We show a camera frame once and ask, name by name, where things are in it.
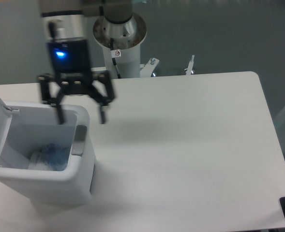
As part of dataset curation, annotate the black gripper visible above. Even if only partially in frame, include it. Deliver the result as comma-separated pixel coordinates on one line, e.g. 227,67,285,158
37,38,116,125

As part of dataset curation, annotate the crushed clear plastic bottle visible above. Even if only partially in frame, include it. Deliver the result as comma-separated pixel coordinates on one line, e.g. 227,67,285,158
42,143,70,171

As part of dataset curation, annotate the white plastic wrapper bag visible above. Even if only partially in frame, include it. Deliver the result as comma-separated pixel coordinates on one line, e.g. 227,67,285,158
28,151,50,171

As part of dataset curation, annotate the white trash can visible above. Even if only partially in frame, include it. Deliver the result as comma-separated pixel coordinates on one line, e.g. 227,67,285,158
0,102,96,204

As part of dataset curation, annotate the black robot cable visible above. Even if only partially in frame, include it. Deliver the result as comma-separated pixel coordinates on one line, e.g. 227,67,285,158
109,37,122,79

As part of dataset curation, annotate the white pedestal base frame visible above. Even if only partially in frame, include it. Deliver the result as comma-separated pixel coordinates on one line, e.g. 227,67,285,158
90,54,196,80

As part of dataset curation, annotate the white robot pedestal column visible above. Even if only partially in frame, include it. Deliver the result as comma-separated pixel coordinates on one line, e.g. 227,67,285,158
93,13,147,79

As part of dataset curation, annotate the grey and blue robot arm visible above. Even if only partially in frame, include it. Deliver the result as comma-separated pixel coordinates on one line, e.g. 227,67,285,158
38,0,134,124

